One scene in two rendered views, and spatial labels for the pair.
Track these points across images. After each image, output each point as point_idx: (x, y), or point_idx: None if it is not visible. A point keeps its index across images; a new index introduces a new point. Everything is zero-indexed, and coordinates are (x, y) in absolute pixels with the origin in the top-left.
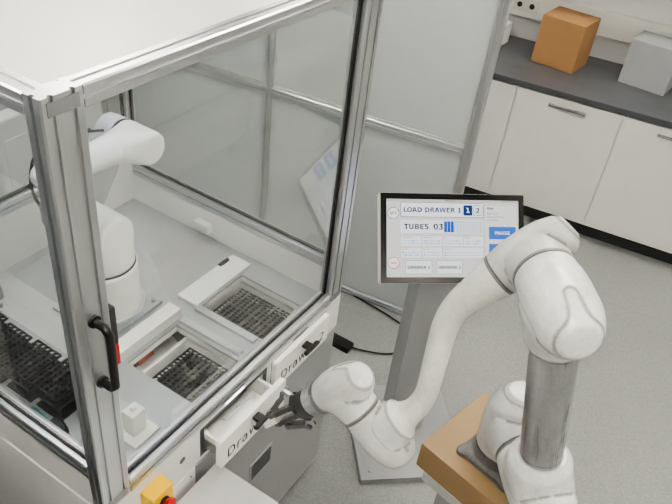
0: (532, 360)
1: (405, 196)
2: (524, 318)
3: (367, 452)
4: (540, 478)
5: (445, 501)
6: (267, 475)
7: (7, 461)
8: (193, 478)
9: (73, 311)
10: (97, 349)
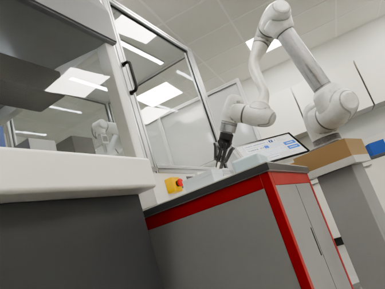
0: (282, 39)
1: (243, 144)
2: (266, 24)
3: (255, 119)
4: (326, 86)
5: (326, 186)
6: None
7: None
8: None
9: (115, 53)
10: (126, 77)
